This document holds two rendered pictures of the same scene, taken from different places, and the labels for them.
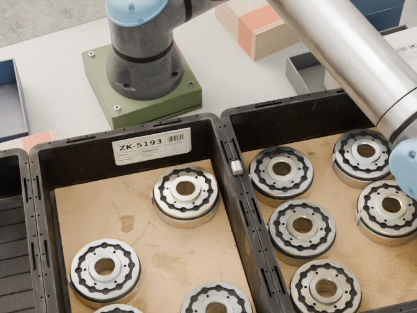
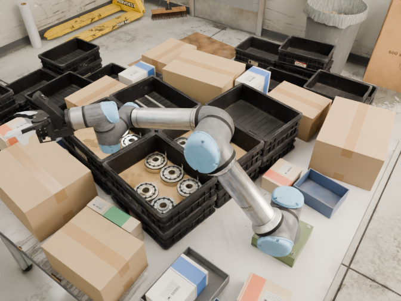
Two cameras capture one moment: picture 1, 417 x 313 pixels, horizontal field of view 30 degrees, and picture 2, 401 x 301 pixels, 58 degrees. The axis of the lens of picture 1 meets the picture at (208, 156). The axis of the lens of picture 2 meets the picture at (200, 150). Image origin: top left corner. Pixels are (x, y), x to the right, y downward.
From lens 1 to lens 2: 175 cm
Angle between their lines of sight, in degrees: 81
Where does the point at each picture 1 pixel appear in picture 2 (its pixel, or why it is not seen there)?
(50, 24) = not seen: outside the picture
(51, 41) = (342, 243)
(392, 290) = (136, 175)
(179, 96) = not seen: hidden behind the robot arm
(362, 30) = (160, 110)
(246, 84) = (242, 266)
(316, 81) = (211, 283)
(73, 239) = (237, 150)
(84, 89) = not seen: hidden behind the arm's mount
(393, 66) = (147, 109)
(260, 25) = (252, 279)
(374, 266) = (144, 180)
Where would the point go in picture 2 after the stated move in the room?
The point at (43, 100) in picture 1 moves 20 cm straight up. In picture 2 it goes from (312, 215) to (322, 185)
